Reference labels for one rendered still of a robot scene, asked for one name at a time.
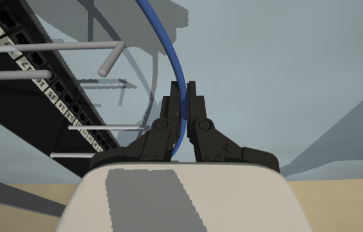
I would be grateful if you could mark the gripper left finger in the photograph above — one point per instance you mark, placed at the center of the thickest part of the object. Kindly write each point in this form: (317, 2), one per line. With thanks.
(156, 145)

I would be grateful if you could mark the blue cable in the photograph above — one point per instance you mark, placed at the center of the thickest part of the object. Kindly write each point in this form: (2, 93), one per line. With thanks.
(164, 39)

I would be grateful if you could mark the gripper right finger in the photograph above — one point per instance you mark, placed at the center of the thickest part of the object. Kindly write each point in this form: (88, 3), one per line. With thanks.
(210, 145)

